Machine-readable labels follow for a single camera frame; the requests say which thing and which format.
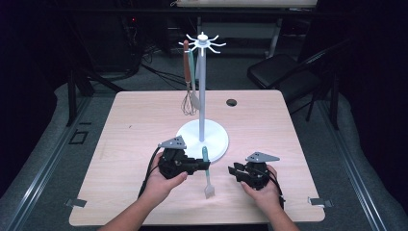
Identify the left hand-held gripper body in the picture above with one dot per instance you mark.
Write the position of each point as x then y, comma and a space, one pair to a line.
173, 162

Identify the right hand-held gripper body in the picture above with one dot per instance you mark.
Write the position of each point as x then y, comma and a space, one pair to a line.
256, 174

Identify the aluminium floor rail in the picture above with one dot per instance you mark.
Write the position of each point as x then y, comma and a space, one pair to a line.
48, 160
349, 160

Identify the grey metal table bracket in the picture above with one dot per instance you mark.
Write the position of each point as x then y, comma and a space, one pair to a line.
76, 202
320, 202

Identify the dark equipment with red light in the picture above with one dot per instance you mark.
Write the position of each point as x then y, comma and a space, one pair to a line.
109, 41

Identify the black chair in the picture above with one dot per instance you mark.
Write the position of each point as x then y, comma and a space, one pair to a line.
275, 72

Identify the white utensil rack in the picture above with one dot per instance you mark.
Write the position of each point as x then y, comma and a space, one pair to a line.
205, 138

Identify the person's left hand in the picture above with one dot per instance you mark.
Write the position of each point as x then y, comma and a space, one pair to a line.
160, 189

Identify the person's right hand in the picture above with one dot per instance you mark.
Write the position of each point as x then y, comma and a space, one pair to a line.
264, 199

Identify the white background table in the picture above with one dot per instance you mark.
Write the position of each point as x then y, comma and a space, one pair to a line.
243, 3

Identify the black metal stand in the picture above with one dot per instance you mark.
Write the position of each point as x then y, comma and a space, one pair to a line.
72, 96

